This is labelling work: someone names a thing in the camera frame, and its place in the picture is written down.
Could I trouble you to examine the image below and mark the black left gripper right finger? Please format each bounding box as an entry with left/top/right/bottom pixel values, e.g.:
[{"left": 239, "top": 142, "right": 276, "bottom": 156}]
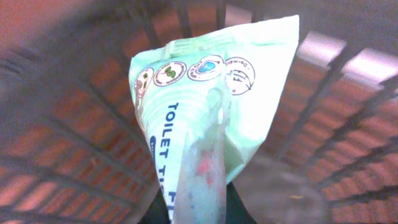
[{"left": 225, "top": 182, "right": 257, "bottom": 224}]

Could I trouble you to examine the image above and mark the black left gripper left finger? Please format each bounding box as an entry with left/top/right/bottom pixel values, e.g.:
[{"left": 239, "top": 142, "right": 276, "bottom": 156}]
[{"left": 137, "top": 189, "right": 170, "bottom": 224}]

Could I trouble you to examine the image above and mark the mint toilet tissue wipes pack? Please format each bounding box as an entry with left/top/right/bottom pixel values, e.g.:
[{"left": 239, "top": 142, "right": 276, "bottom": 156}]
[{"left": 129, "top": 15, "right": 300, "bottom": 223}]

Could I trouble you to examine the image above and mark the grey plastic mesh basket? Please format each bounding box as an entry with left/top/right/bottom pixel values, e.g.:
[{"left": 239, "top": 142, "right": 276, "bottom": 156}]
[{"left": 1, "top": 1, "right": 397, "bottom": 223}]

